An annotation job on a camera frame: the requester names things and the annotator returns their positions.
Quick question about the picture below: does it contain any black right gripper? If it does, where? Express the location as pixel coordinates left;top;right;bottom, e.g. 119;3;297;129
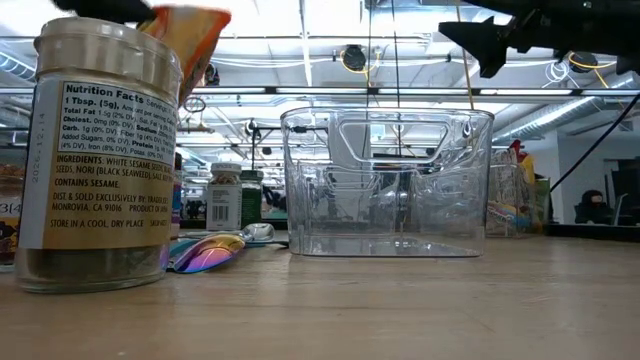
438;0;640;79

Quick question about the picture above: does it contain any orange ramen noodle packet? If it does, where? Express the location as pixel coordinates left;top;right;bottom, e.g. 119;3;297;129
139;5;233;106

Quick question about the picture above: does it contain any yellow ramen noodle packet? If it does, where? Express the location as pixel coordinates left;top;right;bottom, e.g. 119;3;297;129
517;153;537;201

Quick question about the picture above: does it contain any blue-edged ramen noodle packet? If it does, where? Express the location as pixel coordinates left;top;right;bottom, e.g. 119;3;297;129
492;199;524;229

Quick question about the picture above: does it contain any green-edged ramen noodle packet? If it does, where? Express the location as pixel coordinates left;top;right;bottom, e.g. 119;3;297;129
533;175;551;232

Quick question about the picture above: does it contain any white lid seasoning jar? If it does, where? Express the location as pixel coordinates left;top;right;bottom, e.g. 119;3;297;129
206;162;244;232

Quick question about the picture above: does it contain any silver spoon blue handle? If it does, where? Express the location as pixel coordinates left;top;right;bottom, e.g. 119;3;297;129
241;222;277;247

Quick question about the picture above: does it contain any clear plastic storage bin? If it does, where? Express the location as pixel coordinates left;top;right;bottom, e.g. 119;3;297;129
485;139;552;239
279;106;495;259

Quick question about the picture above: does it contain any person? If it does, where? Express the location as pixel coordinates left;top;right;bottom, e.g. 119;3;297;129
573;188;617;225

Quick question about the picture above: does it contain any yellow cable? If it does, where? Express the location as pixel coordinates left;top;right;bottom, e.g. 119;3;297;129
453;0;475;110

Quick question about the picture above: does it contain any black ceiling cable reel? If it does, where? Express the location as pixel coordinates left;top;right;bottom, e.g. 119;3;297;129
341;43;370;73
567;50;602;74

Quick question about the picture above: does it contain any silver ceiling duct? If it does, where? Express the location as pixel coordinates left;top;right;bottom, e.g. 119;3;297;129
492;74;640;147

